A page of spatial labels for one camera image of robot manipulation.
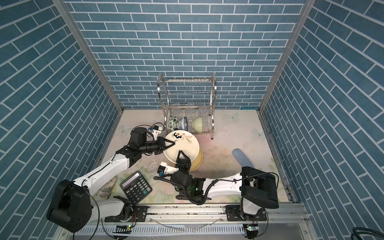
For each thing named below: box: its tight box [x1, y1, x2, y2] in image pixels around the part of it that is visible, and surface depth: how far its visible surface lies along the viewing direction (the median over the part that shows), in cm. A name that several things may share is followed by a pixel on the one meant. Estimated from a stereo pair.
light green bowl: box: [193, 116, 203, 133], surface depth 96 cm
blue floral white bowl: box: [177, 116, 189, 131], surface depth 96 cm
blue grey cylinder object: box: [232, 148, 254, 168], surface depth 94 cm
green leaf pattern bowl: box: [168, 117, 179, 131], surface depth 96 cm
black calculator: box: [119, 170, 153, 206], surface depth 82 cm
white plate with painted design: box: [163, 130, 200, 164], surface depth 82 cm
